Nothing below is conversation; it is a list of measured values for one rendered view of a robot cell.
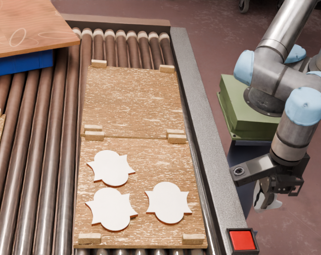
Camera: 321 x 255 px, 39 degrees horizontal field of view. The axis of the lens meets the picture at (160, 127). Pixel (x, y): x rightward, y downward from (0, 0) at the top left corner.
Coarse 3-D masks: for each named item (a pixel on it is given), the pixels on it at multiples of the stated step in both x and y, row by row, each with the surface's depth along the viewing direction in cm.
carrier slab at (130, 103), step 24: (96, 72) 173; (120, 72) 175; (144, 72) 177; (96, 96) 161; (120, 96) 163; (144, 96) 165; (168, 96) 167; (96, 120) 151; (120, 120) 153; (144, 120) 154; (168, 120) 156
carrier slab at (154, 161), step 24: (96, 144) 142; (120, 144) 144; (144, 144) 145; (168, 144) 146; (144, 168) 137; (168, 168) 138; (192, 168) 139; (120, 192) 128; (144, 192) 130; (192, 192) 132; (144, 216) 123; (192, 216) 125; (120, 240) 116; (144, 240) 117; (168, 240) 118
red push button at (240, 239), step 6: (234, 234) 123; (240, 234) 123; (246, 234) 123; (234, 240) 121; (240, 240) 122; (246, 240) 122; (252, 240) 122; (234, 246) 120; (240, 246) 120; (246, 246) 120; (252, 246) 121
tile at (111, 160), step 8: (104, 152) 138; (112, 152) 139; (96, 160) 135; (104, 160) 136; (112, 160) 136; (120, 160) 137; (96, 168) 133; (104, 168) 133; (112, 168) 134; (120, 168) 134; (128, 168) 134; (96, 176) 131; (104, 176) 131; (112, 176) 131; (120, 176) 132; (112, 184) 129; (120, 184) 129
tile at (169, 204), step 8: (160, 184) 131; (168, 184) 132; (152, 192) 128; (160, 192) 129; (168, 192) 129; (176, 192) 130; (184, 192) 130; (152, 200) 126; (160, 200) 127; (168, 200) 127; (176, 200) 127; (184, 200) 128; (152, 208) 124; (160, 208) 124; (168, 208) 125; (176, 208) 125; (184, 208) 125; (160, 216) 122; (168, 216) 123; (176, 216) 123; (168, 224) 121
